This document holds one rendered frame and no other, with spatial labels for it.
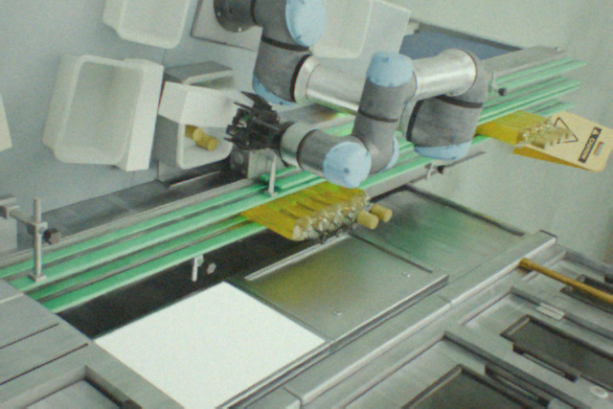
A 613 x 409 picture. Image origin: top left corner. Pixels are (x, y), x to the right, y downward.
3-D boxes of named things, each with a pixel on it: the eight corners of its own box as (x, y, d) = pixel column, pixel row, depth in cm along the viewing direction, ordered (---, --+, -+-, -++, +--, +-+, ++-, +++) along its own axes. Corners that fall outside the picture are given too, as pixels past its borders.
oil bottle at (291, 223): (237, 214, 211) (300, 245, 199) (238, 193, 209) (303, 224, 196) (252, 208, 215) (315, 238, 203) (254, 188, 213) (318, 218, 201)
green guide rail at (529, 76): (261, 151, 209) (284, 162, 205) (261, 147, 209) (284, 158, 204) (565, 59, 336) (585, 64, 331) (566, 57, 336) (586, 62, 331)
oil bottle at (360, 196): (297, 191, 227) (358, 218, 215) (299, 171, 225) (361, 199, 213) (310, 185, 232) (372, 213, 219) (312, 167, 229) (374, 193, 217)
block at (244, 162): (226, 170, 212) (246, 180, 208) (229, 136, 209) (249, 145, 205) (237, 168, 215) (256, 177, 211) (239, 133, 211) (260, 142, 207)
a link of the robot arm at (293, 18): (294, -20, 199) (337, -5, 192) (282, 35, 204) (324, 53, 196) (260, -24, 190) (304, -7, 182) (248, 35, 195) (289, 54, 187)
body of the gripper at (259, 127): (231, 99, 151) (280, 119, 144) (261, 103, 158) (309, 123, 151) (219, 139, 152) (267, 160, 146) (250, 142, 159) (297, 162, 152)
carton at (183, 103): (166, 81, 154) (188, 90, 151) (250, 95, 173) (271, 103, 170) (157, 113, 155) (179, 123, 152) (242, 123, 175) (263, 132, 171)
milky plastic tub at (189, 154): (154, 160, 200) (178, 171, 195) (158, 69, 191) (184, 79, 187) (208, 145, 213) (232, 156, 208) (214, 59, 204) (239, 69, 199)
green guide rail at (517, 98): (259, 178, 212) (282, 190, 207) (259, 175, 212) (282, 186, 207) (560, 78, 339) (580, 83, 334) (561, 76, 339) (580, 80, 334)
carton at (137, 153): (108, 162, 190) (125, 170, 187) (124, 57, 184) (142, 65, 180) (130, 160, 195) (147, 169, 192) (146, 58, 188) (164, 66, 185)
